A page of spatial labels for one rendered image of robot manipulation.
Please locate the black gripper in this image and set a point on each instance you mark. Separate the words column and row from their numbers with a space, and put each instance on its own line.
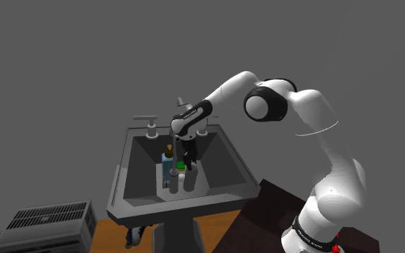
column 189, row 149

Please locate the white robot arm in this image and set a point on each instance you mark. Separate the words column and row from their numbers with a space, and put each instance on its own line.
column 332, row 168

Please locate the green block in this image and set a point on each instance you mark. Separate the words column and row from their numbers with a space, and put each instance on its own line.
column 180, row 165

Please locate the blue bottle with brown cap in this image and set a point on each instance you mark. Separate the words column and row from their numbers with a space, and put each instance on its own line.
column 166, row 164

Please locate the small white round object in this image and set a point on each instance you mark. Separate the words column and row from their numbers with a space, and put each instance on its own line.
column 181, row 177

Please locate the wide grey cylinder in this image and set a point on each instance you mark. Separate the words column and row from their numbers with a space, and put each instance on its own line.
column 190, row 179

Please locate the slim grey cylinder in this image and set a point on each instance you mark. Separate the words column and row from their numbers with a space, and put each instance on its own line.
column 173, row 184

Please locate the dark robot stand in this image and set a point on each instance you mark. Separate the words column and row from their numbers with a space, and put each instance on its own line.
column 258, row 217

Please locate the blue and white object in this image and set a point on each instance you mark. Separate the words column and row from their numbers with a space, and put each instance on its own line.
column 134, row 237

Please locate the grey vented appliance box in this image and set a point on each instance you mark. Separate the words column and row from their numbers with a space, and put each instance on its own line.
column 44, row 227

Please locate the grey pedestal sink with faucet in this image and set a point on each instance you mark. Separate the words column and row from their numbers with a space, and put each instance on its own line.
column 142, row 206

